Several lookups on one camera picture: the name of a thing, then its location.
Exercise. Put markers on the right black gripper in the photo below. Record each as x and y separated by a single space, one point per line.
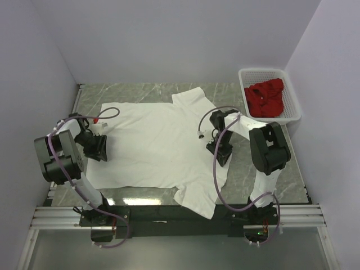
225 153

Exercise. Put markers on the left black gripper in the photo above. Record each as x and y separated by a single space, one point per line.
99 151

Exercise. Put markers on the white t shirt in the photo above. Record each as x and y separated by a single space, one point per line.
156 145

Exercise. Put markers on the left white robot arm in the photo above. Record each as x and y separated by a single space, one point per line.
60 156

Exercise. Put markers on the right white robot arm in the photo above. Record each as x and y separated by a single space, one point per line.
268 149

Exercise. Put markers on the red t shirt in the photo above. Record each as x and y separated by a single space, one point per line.
264 99

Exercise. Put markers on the black base beam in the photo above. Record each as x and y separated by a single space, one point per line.
172 220

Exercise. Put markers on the white plastic basket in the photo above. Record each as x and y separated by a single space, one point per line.
251 76

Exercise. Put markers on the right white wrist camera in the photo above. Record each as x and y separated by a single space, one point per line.
207 135

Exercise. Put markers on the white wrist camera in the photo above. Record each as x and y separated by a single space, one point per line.
97 127
207 135

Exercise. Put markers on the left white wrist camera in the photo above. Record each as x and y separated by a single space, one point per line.
97 127

